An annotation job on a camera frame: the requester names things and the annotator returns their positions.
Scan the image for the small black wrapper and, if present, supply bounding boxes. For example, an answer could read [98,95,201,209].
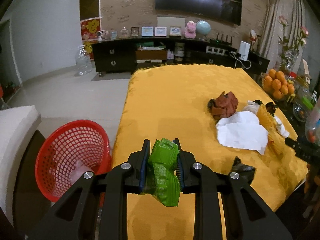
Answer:
[231,156,257,182]

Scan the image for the beige curtain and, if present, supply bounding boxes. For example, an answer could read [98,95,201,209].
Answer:
[260,0,305,55]

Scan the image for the small glass bowl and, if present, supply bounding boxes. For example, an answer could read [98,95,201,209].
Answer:
[293,97,313,122]

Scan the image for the red white figurine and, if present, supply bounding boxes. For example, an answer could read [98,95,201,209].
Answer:
[250,29,260,52]

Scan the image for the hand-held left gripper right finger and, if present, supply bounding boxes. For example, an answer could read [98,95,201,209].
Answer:
[172,138,293,240]

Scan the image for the white cable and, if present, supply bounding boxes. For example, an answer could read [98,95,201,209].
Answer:
[229,51,252,68]

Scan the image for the white sofa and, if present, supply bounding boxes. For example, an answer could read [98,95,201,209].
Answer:
[0,105,42,227]

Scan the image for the clear large water bottle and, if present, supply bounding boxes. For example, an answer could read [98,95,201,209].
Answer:
[75,45,92,76]

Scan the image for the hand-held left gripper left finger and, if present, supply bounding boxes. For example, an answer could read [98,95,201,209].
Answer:
[25,139,152,240]

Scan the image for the black flat television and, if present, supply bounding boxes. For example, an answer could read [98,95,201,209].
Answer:
[155,0,243,26]

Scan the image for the pile of oranges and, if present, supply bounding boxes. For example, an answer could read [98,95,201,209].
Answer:
[264,70,295,99]

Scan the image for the glass fruit bowl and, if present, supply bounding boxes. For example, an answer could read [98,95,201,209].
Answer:
[261,72,296,102]

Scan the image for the yellow snack packet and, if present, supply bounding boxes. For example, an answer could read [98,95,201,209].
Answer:
[257,104,277,130]

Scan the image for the brown crumpled bag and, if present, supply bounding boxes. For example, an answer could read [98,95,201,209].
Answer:
[207,92,239,120]

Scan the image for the black router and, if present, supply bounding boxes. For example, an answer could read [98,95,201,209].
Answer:
[209,34,233,45]

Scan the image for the red floral wall poster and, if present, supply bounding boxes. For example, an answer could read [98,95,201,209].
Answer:
[80,17,100,59]

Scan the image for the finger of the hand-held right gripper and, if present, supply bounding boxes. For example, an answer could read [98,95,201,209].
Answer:
[285,137,320,164]

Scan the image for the pale plastic bag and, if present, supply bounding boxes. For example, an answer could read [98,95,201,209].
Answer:
[70,161,94,183]

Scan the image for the green wrapper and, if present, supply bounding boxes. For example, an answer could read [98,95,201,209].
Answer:
[141,138,182,207]

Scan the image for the pink artificial flowers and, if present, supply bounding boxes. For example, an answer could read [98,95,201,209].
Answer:
[277,16,309,53]

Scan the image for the white power strip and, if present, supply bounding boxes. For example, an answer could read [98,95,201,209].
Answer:
[205,46,229,55]

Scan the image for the white upright device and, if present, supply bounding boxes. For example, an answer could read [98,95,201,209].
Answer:
[239,41,251,61]

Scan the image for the wooden drawer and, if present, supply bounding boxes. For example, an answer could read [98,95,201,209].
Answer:
[136,50,167,64]

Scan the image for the yellow tablecloth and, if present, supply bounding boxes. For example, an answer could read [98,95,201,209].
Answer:
[112,64,309,240]

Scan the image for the pale blue globe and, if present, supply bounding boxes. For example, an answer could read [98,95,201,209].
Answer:
[196,20,212,40]

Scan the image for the red plastic basket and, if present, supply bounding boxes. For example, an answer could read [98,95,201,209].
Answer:
[35,120,112,203]

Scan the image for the black television cabinet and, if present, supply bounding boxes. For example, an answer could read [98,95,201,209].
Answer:
[91,36,270,77]

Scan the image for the glass vase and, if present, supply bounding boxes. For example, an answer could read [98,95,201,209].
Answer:
[280,49,299,73]

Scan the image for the pink plush toy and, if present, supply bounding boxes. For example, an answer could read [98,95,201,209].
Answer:
[185,21,197,38]

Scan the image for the white paper sheet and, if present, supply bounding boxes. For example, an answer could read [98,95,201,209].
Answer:
[216,111,269,155]

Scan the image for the green books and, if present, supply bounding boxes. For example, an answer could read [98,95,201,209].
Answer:
[137,42,165,51]

